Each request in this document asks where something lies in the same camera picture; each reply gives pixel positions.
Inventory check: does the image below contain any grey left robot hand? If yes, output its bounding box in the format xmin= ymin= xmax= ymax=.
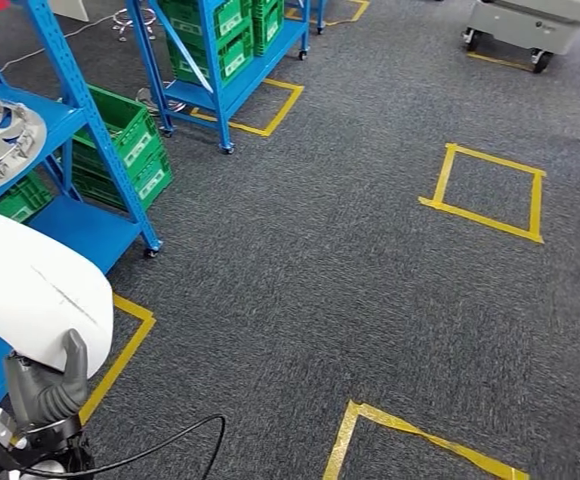
xmin=2 ymin=329 xmax=89 ymax=429

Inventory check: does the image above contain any white curved car part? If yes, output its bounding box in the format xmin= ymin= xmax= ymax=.
xmin=0 ymin=205 xmax=115 ymax=380

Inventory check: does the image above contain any blue metal shelf rack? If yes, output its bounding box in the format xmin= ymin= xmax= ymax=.
xmin=125 ymin=0 xmax=328 ymax=155
xmin=0 ymin=0 xmax=163 ymax=412

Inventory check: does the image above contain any green plastic crate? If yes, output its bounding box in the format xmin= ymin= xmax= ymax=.
xmin=251 ymin=0 xmax=286 ymax=58
xmin=0 ymin=170 xmax=55 ymax=225
xmin=159 ymin=0 xmax=251 ymax=42
xmin=72 ymin=84 xmax=163 ymax=177
xmin=167 ymin=26 xmax=255 ymax=87
xmin=72 ymin=142 xmax=175 ymax=213

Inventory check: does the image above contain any silver wheel hubcap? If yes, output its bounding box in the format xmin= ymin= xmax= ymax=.
xmin=0 ymin=94 xmax=48 ymax=200

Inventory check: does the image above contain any white desk panel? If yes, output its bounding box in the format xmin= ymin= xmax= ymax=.
xmin=48 ymin=0 xmax=90 ymax=23

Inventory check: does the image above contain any white wheeled cart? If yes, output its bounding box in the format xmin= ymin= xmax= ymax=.
xmin=461 ymin=0 xmax=580 ymax=74

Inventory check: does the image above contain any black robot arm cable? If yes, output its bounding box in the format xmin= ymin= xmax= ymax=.
xmin=24 ymin=413 xmax=227 ymax=480

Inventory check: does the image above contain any white floor cable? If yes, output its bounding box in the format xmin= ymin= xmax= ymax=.
xmin=0 ymin=11 xmax=116 ymax=73

